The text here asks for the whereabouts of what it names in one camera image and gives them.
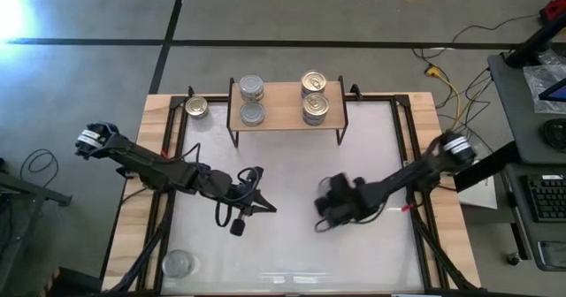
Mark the grey metal stand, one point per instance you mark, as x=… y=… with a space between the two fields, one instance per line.
x=35 y=190

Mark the wooden shelf with black frame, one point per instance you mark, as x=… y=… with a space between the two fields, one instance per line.
x=283 y=111

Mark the red tape tag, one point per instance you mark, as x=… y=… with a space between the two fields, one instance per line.
x=407 y=207
x=164 y=154

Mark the black round device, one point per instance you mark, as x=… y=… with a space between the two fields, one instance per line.
x=556 y=133

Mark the desk caster wheel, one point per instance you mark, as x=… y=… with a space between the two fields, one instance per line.
x=513 y=258

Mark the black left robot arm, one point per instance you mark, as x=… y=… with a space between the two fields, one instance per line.
x=146 y=162

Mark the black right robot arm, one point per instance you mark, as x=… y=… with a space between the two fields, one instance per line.
x=411 y=173

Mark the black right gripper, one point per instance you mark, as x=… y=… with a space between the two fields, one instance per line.
x=356 y=202

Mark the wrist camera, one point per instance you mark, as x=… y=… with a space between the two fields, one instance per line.
x=242 y=182
x=359 y=182

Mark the white paper sheet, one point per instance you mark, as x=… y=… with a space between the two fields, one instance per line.
x=479 y=195

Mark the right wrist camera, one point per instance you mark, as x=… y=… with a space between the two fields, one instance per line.
x=359 y=182

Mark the black keyboard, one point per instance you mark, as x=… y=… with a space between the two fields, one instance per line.
x=546 y=200

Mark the office desk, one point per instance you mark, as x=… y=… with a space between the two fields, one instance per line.
x=517 y=124

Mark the black metal table frame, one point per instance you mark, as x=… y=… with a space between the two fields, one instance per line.
x=399 y=133

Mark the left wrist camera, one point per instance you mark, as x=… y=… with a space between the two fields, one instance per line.
x=242 y=182

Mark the grey tablet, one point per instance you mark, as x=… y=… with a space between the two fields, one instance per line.
x=552 y=253

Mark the clear plastic bag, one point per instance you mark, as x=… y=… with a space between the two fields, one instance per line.
x=535 y=78

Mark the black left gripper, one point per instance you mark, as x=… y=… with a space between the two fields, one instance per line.
x=223 y=186

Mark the black case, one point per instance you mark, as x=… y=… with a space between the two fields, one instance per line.
x=73 y=284

